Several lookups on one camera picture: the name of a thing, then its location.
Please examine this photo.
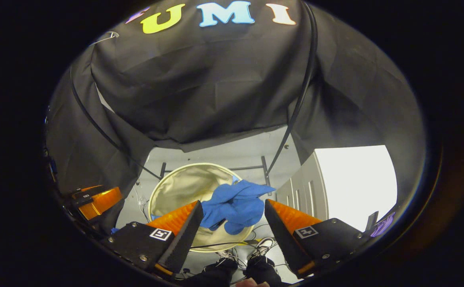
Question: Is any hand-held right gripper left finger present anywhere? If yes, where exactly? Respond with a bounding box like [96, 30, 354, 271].
[100, 200, 204, 276]

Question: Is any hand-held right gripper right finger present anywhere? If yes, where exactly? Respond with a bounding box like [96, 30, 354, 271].
[264, 199, 376, 278]

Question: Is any beige laundry hamper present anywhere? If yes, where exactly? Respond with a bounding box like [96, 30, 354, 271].
[148, 163, 256, 253]

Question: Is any blue corduroy jacket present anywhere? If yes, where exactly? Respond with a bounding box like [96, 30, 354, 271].
[200, 179, 276, 236]

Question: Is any white plastic clothes hanger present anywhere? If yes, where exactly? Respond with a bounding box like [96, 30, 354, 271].
[90, 31, 119, 46]

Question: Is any person's right leg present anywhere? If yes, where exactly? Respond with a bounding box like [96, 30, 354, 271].
[246, 256, 285, 286]

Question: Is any person's leg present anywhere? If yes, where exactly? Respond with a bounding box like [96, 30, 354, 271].
[188, 259, 238, 287]
[246, 256, 285, 286]

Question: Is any person's left leg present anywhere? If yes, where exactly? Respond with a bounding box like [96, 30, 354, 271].
[188, 259, 238, 287]

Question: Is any white cabinet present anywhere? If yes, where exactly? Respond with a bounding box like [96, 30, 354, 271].
[276, 145, 398, 232]

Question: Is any purple object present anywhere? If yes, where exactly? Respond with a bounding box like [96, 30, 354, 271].
[370, 212, 396, 238]

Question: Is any black floor cable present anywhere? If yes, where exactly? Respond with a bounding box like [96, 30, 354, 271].
[190, 223, 272, 250]

